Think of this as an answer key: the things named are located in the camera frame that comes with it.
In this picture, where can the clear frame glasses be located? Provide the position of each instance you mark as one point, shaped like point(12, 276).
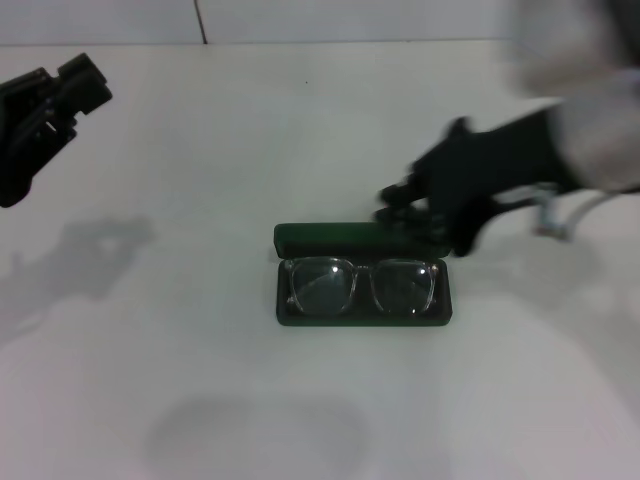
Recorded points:
point(362, 272)

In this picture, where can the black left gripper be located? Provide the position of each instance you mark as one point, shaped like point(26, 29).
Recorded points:
point(20, 145)

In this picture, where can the green glasses case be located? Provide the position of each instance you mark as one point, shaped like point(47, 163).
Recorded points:
point(325, 240)

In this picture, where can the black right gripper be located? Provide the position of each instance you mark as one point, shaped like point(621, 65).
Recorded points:
point(490, 165)

